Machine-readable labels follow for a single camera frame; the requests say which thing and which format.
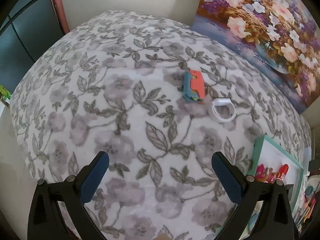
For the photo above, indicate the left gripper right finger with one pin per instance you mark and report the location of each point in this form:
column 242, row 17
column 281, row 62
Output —
column 275, row 218

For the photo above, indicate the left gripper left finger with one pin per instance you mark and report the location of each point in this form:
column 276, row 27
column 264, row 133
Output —
column 45, row 219

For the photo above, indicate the pink puppy figurine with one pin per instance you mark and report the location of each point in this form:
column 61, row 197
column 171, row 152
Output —
column 265, row 174

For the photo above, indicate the white smartwatch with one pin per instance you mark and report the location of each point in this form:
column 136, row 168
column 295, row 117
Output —
column 221, row 110

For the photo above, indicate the colourful stationery pile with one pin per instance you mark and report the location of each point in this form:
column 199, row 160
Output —
column 306, row 201

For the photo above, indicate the teal rimmed white tray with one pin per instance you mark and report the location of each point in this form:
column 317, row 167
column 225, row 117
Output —
column 272, row 155

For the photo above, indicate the grey floral blanket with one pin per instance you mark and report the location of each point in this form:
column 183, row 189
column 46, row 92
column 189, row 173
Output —
column 115, row 84

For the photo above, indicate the floral canvas painting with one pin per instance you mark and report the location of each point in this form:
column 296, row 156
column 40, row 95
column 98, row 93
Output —
column 279, row 37

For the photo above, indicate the pink rolled mat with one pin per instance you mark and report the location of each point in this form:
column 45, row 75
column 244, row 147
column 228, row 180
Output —
column 59, row 11

